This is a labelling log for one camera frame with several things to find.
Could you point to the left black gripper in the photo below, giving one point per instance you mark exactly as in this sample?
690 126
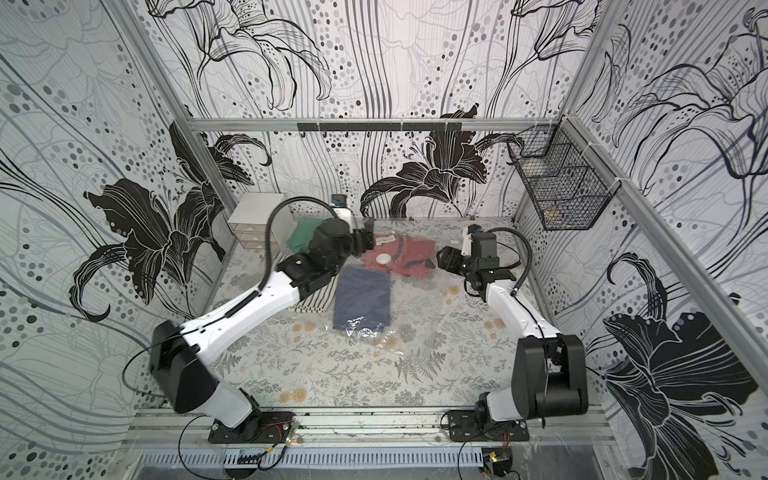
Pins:
359 236

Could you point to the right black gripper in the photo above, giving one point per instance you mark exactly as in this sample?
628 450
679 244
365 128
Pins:
452 259

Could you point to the red garment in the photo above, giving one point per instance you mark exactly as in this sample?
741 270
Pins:
402 255

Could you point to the dark blue garment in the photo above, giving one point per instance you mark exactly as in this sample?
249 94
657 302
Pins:
362 305

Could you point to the green garment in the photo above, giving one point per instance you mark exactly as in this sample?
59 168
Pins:
303 233

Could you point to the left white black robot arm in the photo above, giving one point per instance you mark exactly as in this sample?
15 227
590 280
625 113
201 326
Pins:
180 355

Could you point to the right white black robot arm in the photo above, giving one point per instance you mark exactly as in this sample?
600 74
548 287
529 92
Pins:
549 377

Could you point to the black white striped garment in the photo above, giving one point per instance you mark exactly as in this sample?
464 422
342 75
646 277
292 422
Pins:
318 302

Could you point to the white mini drawer unit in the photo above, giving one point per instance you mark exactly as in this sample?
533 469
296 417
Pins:
248 221

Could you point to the small electronics board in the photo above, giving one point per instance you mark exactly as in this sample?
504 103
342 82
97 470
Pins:
497 462

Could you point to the black wire wall basket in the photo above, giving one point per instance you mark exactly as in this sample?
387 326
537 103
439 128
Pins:
566 192

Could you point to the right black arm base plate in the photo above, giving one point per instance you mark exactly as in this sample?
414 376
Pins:
465 425

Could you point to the white slotted cable duct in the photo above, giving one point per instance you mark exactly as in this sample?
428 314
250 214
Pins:
315 457

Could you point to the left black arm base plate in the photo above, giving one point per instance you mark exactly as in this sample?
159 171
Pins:
269 427

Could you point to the aluminium mounting rail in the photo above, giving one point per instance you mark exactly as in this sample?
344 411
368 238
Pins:
336 427

